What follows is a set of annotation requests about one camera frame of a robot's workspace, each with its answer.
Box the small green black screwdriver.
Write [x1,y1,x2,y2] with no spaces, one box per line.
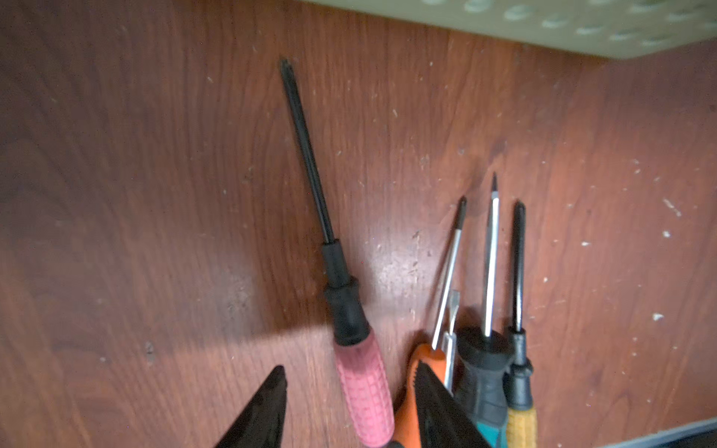
[456,177,513,447]

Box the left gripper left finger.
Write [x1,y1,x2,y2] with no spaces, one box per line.
[216,365,288,448]

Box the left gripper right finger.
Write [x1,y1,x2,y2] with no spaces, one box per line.
[414,361,490,448]

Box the small clear slim screwdriver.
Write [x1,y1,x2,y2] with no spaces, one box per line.
[443,289,460,394]

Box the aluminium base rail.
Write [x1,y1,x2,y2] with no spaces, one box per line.
[605,418,716,448]

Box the pink handled screwdriver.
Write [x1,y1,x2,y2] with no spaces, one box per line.
[279,58,395,447]

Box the orange black screwdriver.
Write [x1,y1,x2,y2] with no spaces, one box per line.
[388,196,467,447]

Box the light green perforated bin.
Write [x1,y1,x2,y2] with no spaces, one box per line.
[323,0,716,60]

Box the yellow handled screwdriver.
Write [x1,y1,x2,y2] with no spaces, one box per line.
[503,201,538,448]

